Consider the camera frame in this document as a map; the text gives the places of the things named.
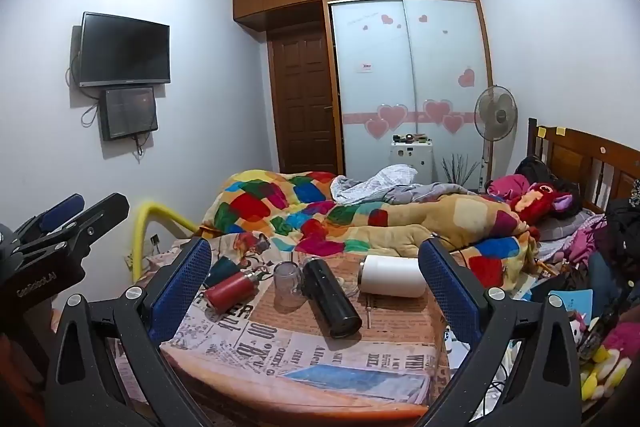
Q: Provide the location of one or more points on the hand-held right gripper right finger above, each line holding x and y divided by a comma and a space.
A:
450, 294

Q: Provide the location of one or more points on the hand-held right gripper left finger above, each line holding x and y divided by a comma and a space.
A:
182, 289

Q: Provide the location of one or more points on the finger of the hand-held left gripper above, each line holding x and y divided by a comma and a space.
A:
102, 214
60, 209

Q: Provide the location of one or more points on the dark green cup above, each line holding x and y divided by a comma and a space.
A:
222, 271

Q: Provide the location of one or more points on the red bottle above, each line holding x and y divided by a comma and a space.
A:
230, 292

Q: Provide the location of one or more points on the white cup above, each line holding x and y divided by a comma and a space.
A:
395, 277

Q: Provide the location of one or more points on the clear glass cup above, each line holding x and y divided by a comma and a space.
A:
287, 287

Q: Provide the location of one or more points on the black bottle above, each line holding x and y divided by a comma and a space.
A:
332, 297

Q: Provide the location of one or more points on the yellow padded tube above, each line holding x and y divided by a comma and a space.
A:
152, 212

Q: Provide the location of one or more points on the thin metal rod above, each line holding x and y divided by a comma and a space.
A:
369, 313

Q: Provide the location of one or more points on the clear glass lid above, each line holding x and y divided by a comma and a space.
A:
350, 287

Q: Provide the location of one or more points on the newspaper print table cloth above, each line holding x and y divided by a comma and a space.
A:
280, 352

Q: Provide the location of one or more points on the blue book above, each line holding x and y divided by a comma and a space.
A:
570, 304

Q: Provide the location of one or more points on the pink cloth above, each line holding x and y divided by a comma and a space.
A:
507, 186

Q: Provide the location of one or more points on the dried decorative plant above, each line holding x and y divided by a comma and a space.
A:
459, 169

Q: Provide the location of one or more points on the grey striped bed sheet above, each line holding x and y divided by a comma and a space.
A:
390, 182

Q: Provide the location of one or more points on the red plush toy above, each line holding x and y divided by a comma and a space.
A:
542, 202

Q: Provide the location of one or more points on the white doll plush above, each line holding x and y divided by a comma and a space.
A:
579, 328

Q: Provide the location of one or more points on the small white cabinet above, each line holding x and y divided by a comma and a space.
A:
411, 159

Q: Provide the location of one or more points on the colourful patchwork blanket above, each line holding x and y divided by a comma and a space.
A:
310, 207

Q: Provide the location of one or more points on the black bag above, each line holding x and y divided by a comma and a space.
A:
535, 168

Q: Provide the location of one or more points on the yellow plush toy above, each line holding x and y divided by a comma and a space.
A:
607, 372

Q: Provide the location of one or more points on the pink plush toy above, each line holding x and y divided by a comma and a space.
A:
625, 339

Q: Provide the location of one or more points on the dark clothing pile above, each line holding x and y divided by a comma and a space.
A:
622, 227

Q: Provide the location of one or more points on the wooden bed headboard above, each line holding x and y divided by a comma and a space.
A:
585, 157

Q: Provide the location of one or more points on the white sliding wardrobe with hearts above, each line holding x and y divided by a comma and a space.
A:
405, 77

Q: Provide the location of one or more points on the brown wooden door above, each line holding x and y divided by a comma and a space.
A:
305, 102

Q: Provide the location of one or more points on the small black wall monitor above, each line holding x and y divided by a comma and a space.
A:
128, 112

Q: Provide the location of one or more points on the wall-mounted black television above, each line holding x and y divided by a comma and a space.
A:
125, 49

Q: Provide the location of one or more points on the standing pedestal fan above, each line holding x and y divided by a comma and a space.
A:
495, 113

